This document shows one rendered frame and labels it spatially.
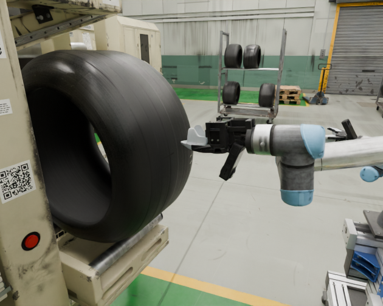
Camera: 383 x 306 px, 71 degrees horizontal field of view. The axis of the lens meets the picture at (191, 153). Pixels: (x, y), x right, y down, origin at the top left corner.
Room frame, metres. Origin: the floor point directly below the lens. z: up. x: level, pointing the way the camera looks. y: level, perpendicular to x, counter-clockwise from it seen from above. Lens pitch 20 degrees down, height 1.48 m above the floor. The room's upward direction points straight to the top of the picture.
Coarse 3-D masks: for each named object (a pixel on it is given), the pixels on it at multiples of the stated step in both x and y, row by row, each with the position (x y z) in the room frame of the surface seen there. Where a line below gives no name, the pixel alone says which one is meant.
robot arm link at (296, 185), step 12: (288, 168) 0.56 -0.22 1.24; (300, 168) 0.55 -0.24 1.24; (312, 168) 0.56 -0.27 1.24; (288, 180) 0.56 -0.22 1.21; (300, 180) 0.54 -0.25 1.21; (312, 180) 0.56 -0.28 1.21; (288, 192) 0.56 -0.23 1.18; (300, 192) 0.54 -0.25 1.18; (312, 192) 0.56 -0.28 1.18; (288, 204) 0.56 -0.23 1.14; (300, 204) 0.54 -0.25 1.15
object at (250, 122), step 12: (216, 120) 0.71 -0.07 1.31; (228, 120) 0.65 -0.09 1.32; (240, 120) 0.65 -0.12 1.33; (252, 120) 0.64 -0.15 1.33; (216, 132) 0.65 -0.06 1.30; (228, 132) 0.65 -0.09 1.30; (240, 132) 0.64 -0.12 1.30; (216, 144) 0.64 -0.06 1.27; (228, 144) 0.64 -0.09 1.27; (240, 144) 0.63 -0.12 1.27
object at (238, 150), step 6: (234, 144) 0.63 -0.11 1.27; (234, 150) 0.63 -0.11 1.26; (240, 150) 0.62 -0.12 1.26; (228, 156) 0.63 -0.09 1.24; (234, 156) 0.63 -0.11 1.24; (240, 156) 0.65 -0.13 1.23; (228, 162) 0.63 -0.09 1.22; (234, 162) 0.63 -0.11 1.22; (222, 168) 0.65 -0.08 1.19; (228, 168) 0.63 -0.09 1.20; (234, 168) 0.65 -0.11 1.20; (222, 174) 0.64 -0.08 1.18; (228, 174) 0.63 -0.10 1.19
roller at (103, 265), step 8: (160, 216) 0.86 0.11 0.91; (152, 224) 0.81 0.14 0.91; (144, 232) 0.77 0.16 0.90; (128, 240) 0.71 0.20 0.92; (136, 240) 0.73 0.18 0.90; (112, 248) 0.67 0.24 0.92; (120, 248) 0.68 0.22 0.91; (128, 248) 0.70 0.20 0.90; (104, 256) 0.63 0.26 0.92; (112, 256) 0.64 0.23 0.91; (120, 256) 0.67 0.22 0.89; (96, 264) 0.60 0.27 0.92; (104, 264) 0.61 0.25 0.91
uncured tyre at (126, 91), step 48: (48, 96) 0.97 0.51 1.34; (96, 96) 0.64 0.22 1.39; (144, 96) 0.70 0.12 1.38; (48, 144) 0.98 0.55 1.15; (96, 144) 1.08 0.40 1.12; (144, 144) 0.61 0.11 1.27; (48, 192) 0.87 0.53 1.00; (96, 192) 0.97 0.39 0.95; (144, 192) 0.60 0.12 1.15; (96, 240) 0.67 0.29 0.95
